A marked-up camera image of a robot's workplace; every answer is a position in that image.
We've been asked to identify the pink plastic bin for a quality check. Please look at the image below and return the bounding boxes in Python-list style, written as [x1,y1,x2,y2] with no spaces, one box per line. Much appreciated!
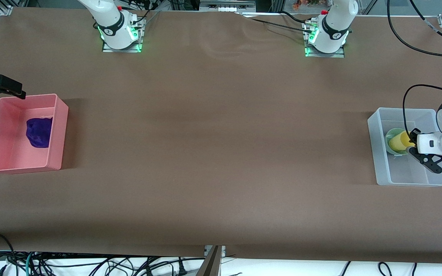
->
[0,94,69,173]

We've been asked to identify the clear plastic bin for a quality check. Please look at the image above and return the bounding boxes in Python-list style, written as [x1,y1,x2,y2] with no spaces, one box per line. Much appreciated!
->
[367,107,442,187]

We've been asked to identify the pale green bowl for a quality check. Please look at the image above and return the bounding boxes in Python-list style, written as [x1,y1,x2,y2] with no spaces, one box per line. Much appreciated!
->
[385,127,410,156]

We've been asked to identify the black cable on table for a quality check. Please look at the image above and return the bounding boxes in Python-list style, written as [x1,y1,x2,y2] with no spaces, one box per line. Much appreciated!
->
[236,11,315,34]

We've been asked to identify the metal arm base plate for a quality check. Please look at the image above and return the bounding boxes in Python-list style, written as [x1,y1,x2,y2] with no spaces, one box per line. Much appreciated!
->
[304,21,345,58]
[102,17,144,53]

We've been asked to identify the grey device box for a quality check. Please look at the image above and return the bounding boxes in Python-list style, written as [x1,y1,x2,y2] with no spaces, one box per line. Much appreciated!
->
[199,0,257,12]

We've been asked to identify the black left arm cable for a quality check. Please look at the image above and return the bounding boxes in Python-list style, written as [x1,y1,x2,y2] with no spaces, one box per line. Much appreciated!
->
[387,0,442,139]

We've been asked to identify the aluminium frame profile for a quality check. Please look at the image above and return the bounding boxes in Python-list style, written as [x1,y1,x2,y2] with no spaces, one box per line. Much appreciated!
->
[0,0,30,16]

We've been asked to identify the purple cloth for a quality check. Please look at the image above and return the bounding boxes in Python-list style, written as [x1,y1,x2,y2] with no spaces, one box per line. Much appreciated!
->
[26,117,54,149]

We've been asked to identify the yellow plastic cup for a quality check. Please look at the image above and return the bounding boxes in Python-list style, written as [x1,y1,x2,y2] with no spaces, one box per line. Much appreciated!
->
[388,130,416,152]

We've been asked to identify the brown table cover sheet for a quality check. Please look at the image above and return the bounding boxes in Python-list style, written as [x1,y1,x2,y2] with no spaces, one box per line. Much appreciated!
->
[0,7,442,265]

